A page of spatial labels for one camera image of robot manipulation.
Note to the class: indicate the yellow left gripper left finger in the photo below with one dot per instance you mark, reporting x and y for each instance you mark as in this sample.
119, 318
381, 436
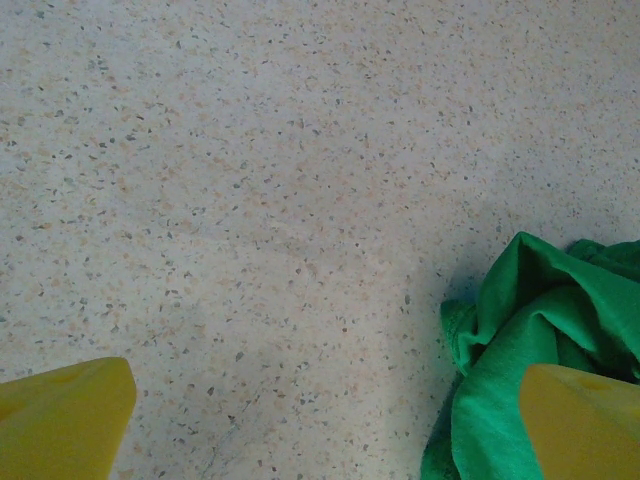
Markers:
60, 425

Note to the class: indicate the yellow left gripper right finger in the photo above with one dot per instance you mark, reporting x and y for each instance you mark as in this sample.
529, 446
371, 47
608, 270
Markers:
585, 430

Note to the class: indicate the green t-shirt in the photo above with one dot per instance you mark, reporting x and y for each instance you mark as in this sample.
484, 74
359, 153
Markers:
500, 400

